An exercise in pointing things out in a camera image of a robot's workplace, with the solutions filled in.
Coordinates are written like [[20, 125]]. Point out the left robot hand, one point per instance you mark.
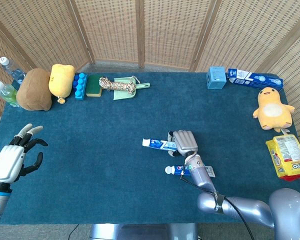
[[8, 160]]

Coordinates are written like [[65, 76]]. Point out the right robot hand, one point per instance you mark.
[[186, 142]]

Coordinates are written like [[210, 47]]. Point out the blue white toothpaste tube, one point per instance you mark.
[[176, 170], [157, 144]]

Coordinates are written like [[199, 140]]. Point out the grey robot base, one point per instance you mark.
[[140, 232]]

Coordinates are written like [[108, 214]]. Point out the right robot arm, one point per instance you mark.
[[202, 175]]

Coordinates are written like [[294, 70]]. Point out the blue toothpaste carton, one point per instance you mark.
[[255, 80]]

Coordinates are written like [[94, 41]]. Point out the green liquid bottle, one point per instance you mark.
[[7, 95]]

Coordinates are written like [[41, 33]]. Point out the light blue cardboard box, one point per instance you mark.
[[216, 77]]

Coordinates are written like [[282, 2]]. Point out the brown plush toy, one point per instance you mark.
[[33, 90]]

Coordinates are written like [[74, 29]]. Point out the light green dustpan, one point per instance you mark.
[[122, 96]]

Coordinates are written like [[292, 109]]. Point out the clear water bottle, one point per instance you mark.
[[13, 71]]

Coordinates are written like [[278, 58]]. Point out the orange duck plush toy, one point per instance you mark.
[[272, 110]]

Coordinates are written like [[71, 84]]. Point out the yellow plush toy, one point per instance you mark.
[[61, 80]]

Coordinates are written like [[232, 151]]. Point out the blue toy building brick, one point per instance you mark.
[[80, 86]]

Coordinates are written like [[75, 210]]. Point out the yellow snack bag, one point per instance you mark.
[[288, 155]]

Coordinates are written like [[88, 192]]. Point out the green yellow sponge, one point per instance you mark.
[[93, 85]]

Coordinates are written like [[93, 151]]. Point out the wicker folding screen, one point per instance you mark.
[[110, 30]]

